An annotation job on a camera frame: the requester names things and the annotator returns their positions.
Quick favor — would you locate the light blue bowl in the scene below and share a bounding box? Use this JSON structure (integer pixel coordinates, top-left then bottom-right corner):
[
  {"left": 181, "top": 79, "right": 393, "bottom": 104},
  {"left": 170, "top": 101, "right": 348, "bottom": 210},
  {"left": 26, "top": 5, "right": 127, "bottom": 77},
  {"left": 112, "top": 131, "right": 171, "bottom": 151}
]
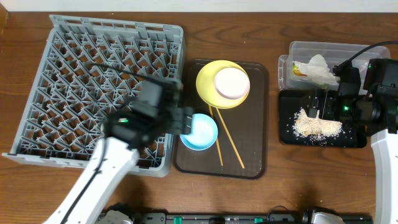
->
[{"left": 180, "top": 113, "right": 218, "bottom": 151}]

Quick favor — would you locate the white paper waste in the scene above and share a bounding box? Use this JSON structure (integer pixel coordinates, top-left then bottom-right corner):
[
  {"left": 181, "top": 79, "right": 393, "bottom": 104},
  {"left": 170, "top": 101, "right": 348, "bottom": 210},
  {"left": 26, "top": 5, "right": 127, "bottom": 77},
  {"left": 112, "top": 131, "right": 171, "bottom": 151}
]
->
[{"left": 292, "top": 54, "right": 340, "bottom": 85}]

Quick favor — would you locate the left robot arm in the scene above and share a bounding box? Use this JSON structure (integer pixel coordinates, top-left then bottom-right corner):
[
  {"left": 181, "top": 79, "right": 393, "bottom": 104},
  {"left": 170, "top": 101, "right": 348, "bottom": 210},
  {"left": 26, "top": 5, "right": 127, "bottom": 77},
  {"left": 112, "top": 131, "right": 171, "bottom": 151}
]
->
[{"left": 46, "top": 78, "right": 193, "bottom": 223}]

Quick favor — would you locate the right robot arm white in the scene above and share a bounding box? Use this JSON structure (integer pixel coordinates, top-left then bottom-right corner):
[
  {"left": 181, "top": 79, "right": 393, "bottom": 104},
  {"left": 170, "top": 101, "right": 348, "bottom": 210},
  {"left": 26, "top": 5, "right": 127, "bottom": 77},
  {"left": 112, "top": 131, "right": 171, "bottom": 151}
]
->
[{"left": 302, "top": 58, "right": 397, "bottom": 223}]

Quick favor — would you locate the clear plastic waste bin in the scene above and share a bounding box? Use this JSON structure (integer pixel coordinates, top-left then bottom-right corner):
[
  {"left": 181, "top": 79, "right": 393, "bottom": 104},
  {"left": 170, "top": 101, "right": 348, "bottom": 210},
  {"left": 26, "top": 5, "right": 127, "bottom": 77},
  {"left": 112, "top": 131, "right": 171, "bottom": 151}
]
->
[{"left": 277, "top": 40, "right": 391, "bottom": 93}]

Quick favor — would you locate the left wooden chopstick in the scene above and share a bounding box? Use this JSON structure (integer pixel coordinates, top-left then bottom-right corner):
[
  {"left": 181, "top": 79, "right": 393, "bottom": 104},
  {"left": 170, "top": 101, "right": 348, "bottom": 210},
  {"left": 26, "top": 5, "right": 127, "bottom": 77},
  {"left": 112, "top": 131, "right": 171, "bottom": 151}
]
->
[{"left": 208, "top": 105, "right": 223, "bottom": 166}]

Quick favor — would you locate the wooden chopstick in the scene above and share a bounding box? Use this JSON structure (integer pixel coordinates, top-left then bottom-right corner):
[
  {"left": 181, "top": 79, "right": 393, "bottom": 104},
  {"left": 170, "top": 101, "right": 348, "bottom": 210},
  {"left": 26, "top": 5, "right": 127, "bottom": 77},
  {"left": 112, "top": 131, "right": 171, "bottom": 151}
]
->
[
  {"left": 215, "top": 108, "right": 245, "bottom": 169},
  {"left": 208, "top": 105, "right": 223, "bottom": 166}
]

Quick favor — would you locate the pile of rice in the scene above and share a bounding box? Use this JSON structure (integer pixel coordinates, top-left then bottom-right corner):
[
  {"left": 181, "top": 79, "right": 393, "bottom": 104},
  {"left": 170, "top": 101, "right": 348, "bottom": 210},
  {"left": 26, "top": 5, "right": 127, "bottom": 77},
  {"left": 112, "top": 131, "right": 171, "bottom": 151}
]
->
[{"left": 292, "top": 108, "right": 346, "bottom": 145}]

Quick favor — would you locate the right wooden chopstick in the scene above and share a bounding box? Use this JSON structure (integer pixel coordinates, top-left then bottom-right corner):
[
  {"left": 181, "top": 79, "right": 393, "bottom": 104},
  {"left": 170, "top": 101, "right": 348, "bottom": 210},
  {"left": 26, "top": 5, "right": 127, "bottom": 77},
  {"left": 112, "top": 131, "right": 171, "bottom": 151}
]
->
[{"left": 215, "top": 108, "right": 245, "bottom": 169}]

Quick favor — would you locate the yellow round plate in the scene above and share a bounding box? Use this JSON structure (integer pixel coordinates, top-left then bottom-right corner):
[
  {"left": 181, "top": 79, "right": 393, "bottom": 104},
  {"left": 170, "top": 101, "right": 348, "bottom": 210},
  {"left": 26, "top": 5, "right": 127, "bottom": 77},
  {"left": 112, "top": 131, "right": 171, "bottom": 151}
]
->
[{"left": 196, "top": 60, "right": 249, "bottom": 109}]

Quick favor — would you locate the black rectangular tray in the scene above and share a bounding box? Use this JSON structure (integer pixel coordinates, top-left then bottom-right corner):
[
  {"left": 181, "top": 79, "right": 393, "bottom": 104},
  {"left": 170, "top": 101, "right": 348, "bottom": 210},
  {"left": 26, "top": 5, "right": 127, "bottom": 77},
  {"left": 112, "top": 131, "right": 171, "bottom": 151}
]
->
[{"left": 279, "top": 90, "right": 367, "bottom": 148}]

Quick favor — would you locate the dark brown serving tray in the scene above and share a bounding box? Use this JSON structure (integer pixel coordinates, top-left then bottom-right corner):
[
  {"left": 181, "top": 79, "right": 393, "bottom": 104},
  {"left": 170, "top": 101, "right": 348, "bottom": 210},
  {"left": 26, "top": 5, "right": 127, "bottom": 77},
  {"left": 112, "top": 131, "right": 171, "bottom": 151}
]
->
[{"left": 173, "top": 59, "right": 269, "bottom": 179}]

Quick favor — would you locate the grey plastic dish rack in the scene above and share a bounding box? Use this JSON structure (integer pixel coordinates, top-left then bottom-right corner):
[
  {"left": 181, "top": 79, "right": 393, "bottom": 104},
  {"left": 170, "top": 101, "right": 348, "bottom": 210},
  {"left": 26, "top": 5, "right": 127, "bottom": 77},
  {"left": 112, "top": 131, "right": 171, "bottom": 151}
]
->
[{"left": 5, "top": 15, "right": 186, "bottom": 168}]

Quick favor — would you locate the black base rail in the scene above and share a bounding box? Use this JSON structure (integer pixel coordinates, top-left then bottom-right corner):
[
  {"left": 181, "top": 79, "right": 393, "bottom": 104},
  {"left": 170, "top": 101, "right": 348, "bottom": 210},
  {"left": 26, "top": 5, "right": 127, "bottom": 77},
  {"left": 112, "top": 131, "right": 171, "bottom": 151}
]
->
[{"left": 95, "top": 203, "right": 373, "bottom": 224}]

